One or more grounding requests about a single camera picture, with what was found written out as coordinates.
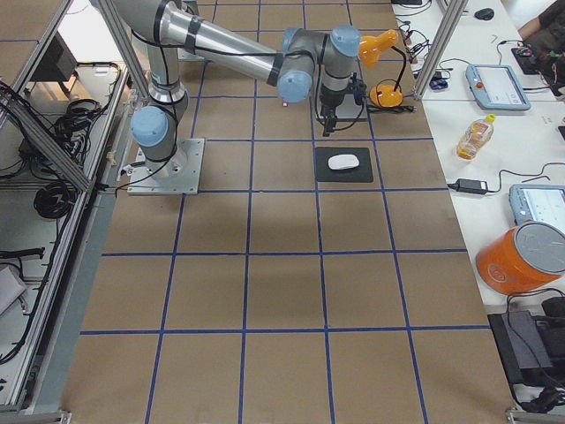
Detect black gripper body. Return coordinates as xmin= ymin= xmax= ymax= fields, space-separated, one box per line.
xmin=318 ymin=74 xmax=366 ymax=125

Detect white computer mouse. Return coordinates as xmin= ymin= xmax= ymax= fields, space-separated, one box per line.
xmin=328 ymin=154 xmax=360 ymax=170

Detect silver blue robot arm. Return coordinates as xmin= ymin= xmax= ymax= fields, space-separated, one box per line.
xmin=114 ymin=1 xmax=361 ymax=137

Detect black mousepad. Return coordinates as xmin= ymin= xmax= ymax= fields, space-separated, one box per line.
xmin=314 ymin=147 xmax=373 ymax=183

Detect black computer mouse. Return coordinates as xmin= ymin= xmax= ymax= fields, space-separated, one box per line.
xmin=473 ymin=8 xmax=494 ymax=21

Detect orange desk lamp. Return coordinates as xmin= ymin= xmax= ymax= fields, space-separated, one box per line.
xmin=358 ymin=29 xmax=408 ymax=109

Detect orange juice bottle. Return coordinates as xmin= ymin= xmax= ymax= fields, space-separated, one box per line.
xmin=456 ymin=114 xmax=496 ymax=160

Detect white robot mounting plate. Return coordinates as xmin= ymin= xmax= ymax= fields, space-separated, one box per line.
xmin=126 ymin=138 xmax=206 ymax=195

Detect black power adapter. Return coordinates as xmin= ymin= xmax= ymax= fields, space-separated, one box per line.
xmin=448 ymin=178 xmax=489 ymax=195

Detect blue teach pendant tablet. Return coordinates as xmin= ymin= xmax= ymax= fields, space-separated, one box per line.
xmin=465 ymin=64 xmax=531 ymax=111

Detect orange cylindrical container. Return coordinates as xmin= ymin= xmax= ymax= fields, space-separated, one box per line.
xmin=476 ymin=221 xmax=564 ymax=295

